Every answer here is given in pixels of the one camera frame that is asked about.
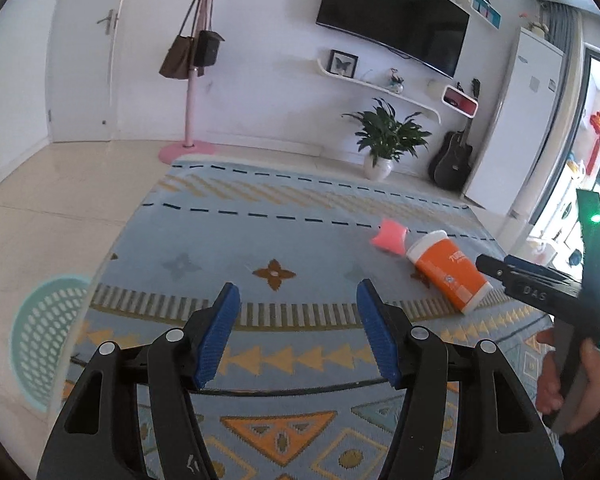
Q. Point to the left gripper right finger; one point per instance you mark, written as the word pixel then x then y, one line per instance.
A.
pixel 499 435

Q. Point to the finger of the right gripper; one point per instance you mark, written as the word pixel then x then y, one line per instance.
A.
pixel 519 277
pixel 520 267

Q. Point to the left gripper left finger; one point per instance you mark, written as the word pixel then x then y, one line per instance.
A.
pixel 97 433

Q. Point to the orange paper soymilk cup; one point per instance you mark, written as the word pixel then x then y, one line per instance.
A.
pixel 447 267

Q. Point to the pink sponge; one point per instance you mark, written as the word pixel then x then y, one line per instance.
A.
pixel 391 237

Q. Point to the person right hand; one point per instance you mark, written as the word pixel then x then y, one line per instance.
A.
pixel 568 390

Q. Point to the white refrigerator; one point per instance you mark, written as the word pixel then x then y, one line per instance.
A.
pixel 519 125

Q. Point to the teal plastic waste basket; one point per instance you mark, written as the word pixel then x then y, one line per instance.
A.
pixel 40 330

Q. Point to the black acoustic guitar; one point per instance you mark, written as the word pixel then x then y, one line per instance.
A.
pixel 449 169

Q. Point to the red chinese knot decoration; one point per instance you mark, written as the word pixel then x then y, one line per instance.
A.
pixel 595 123

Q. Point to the red white cube shelf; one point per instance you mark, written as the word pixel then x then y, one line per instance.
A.
pixel 460 101

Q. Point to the green potted plant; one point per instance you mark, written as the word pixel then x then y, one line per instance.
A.
pixel 386 138

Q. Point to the patterned blue area rug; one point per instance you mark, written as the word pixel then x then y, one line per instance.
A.
pixel 297 394

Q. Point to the framed butterfly picture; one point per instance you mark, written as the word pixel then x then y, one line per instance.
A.
pixel 342 63

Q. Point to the pink coat stand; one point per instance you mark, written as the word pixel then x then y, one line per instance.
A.
pixel 188 146

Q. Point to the white door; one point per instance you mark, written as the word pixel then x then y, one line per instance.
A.
pixel 80 70

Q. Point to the brown hanging handbag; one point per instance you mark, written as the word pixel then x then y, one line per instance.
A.
pixel 176 63

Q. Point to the black hanging handbag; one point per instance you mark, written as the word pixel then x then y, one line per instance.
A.
pixel 207 41

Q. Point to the black wall television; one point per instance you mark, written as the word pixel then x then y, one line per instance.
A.
pixel 430 31

